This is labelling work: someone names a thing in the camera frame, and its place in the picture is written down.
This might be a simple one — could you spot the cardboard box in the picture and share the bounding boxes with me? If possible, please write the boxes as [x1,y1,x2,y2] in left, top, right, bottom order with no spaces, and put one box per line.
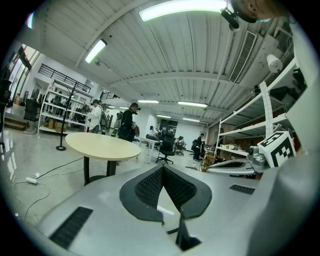
[47,119,68,133]

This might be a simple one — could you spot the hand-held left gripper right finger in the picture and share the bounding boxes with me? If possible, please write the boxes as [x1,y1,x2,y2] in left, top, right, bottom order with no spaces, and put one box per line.
[162,165,262,256]

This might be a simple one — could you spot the black mesh chair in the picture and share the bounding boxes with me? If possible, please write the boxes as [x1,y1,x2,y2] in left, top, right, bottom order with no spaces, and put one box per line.
[23,98,41,123]

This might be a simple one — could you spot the white storage rack with goods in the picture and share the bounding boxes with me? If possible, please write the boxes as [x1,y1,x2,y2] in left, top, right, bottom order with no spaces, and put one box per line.
[37,79,94,135]

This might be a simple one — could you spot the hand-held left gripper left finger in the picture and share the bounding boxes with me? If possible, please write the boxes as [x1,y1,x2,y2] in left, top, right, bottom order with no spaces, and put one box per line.
[38,164,181,256]

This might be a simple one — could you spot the white power strip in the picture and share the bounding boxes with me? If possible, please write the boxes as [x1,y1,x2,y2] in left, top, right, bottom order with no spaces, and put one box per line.
[25,173,39,185]

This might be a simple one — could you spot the black head-worn camera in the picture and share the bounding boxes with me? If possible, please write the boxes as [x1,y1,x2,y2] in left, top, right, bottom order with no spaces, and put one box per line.
[219,6,241,33]

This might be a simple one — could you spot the black coat stand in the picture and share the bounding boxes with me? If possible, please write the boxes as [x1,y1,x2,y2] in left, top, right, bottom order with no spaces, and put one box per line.
[55,81,82,152]

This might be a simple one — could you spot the wooden steps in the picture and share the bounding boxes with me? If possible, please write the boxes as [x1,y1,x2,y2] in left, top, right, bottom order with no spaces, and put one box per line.
[3,116,29,131]

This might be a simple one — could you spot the white paper roll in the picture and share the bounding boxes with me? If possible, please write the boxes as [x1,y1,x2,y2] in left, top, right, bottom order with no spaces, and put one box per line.
[266,54,284,74]

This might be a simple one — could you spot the white desk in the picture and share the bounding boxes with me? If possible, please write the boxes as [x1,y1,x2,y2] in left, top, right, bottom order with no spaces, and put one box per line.
[139,136,164,165]

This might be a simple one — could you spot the white metal shelving rack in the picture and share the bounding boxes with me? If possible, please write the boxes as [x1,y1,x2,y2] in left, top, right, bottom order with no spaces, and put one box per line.
[215,56,307,165]

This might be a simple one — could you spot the round beige table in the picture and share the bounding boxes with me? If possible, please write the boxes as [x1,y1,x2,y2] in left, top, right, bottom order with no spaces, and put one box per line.
[64,132,142,186]

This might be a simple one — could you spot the person's head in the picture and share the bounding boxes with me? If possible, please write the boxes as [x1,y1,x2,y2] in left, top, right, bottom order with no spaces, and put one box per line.
[229,0,283,24]

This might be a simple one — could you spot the ceiling air vent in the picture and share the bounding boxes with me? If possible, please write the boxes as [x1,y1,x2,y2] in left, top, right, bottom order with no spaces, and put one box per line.
[228,30,258,84]

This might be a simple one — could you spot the black floor cable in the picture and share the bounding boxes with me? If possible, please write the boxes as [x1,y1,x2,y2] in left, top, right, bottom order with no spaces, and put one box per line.
[36,156,85,179]

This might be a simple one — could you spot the black office chair with headrest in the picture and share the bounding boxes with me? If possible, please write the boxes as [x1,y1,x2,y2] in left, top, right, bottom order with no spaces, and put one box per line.
[156,131,176,165]

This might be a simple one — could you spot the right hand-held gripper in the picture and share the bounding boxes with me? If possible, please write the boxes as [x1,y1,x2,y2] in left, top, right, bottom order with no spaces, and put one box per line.
[205,131,297,176]

